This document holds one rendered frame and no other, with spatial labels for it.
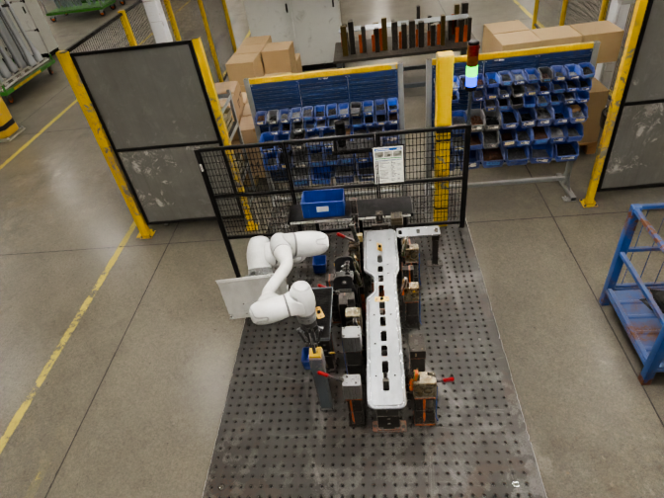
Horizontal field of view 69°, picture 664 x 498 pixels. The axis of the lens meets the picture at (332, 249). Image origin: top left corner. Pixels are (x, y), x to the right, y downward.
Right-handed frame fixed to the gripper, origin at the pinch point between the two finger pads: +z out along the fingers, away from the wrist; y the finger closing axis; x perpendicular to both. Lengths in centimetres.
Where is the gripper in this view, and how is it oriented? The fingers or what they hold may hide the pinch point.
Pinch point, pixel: (313, 346)
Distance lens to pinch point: 237.6
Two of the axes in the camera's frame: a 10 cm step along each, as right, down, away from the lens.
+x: 0.4, -6.4, 7.7
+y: 9.9, -0.6, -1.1
